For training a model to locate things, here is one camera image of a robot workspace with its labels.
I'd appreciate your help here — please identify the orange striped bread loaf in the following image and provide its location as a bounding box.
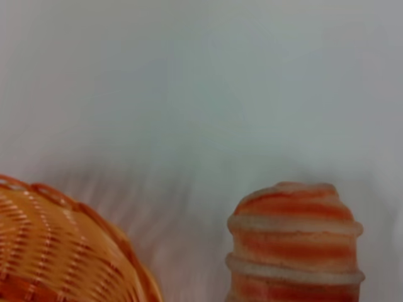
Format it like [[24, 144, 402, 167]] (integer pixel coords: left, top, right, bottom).
[[225, 181, 366, 302]]

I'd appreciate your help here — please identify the orange woven plastic basket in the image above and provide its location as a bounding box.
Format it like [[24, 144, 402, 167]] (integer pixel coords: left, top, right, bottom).
[[0, 174, 164, 302]]

